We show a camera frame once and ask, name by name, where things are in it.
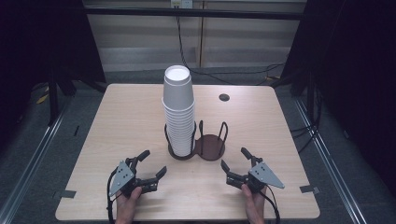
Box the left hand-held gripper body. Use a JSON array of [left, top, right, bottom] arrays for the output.
[[108, 157, 159, 199]]

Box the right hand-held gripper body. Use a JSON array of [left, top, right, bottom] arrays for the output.
[[225, 156, 286, 194]]

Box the dark double cup holder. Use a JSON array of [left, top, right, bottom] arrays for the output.
[[163, 119, 230, 162]]

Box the stack of white paper cups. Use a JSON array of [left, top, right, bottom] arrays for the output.
[[162, 97, 197, 158]]

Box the person's left hand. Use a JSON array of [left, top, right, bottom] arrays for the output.
[[115, 186, 144, 217]]

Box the person's right hand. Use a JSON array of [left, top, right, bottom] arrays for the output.
[[240, 183, 268, 217]]

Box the grey tape strip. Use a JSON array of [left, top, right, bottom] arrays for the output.
[[299, 184, 321, 195], [51, 189, 78, 200]]

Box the black metal stand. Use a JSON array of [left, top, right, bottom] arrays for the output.
[[46, 69, 61, 127]]

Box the yellow floor tape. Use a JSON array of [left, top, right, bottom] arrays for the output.
[[35, 92, 50, 105]]

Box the dark curtain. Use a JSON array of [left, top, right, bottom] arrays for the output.
[[279, 0, 396, 199], [0, 0, 107, 153]]

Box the black horizontal bar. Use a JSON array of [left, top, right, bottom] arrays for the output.
[[83, 7, 308, 21]]

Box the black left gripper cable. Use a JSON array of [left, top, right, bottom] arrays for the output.
[[106, 167, 123, 224]]

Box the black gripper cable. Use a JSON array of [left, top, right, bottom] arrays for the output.
[[258, 185, 281, 224], [106, 167, 123, 224]]

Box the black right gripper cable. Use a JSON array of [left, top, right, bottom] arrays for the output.
[[258, 185, 281, 224]]

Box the metal floor rail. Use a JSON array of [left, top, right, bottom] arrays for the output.
[[0, 97, 73, 224], [293, 96, 369, 224]]

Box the black floor cables bundle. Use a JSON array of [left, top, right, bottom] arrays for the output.
[[290, 82, 324, 154]]

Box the long black hanging cable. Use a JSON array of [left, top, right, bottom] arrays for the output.
[[175, 7, 287, 87]]

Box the white wall power outlet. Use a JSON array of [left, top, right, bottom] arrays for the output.
[[170, 0, 194, 9]]

